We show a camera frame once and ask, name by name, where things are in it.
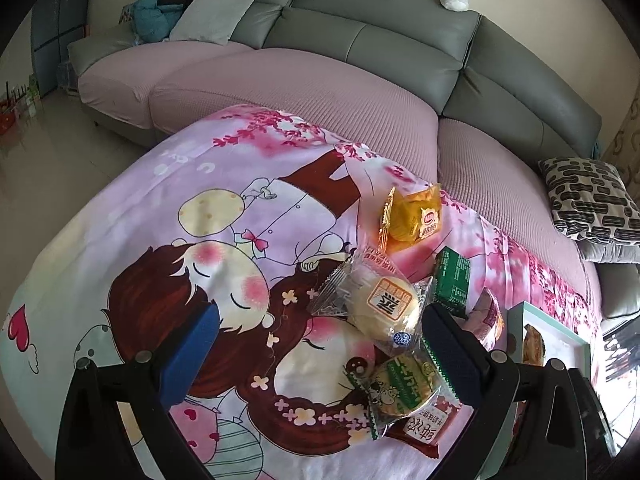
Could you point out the grey green sofa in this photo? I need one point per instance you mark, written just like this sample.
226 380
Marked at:
380 35

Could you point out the clear bun packet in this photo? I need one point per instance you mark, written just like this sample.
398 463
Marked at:
380 300

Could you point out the green snack packet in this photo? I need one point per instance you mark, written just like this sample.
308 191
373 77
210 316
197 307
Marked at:
452 280

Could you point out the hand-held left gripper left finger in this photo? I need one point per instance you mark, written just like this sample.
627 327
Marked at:
192 355

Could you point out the beige patterned curtain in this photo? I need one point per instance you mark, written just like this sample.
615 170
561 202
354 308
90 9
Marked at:
622 145

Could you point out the clear green biscuit packet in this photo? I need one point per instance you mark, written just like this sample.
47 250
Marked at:
400 387

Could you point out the light grey pillow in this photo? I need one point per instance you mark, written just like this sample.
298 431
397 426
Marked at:
215 12

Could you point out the pink cake roll packet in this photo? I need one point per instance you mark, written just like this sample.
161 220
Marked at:
490 317

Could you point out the yellow bread packet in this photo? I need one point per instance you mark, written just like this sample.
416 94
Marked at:
410 217

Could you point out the printed pink blanket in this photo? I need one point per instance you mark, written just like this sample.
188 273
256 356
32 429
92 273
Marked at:
175 220

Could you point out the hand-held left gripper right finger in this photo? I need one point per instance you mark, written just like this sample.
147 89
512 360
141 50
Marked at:
452 355

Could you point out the blue grey cabinet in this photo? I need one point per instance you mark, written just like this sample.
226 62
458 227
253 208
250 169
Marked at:
57 30

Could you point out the pink sofa seat cover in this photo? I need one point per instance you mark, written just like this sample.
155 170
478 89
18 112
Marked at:
280 85

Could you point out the black metal railing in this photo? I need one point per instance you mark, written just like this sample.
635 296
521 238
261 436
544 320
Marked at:
622 350

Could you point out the black white patterned pillow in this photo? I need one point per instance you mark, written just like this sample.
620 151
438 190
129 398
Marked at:
590 200

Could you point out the teal shallow cardboard tray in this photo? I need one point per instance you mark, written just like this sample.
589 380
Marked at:
555 342

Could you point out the dark red biscuit packet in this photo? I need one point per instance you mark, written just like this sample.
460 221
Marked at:
417 427

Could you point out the dark grey pillow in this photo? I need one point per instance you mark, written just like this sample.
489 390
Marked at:
615 252

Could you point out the beige snack packet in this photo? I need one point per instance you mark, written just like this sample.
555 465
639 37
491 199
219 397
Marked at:
534 345

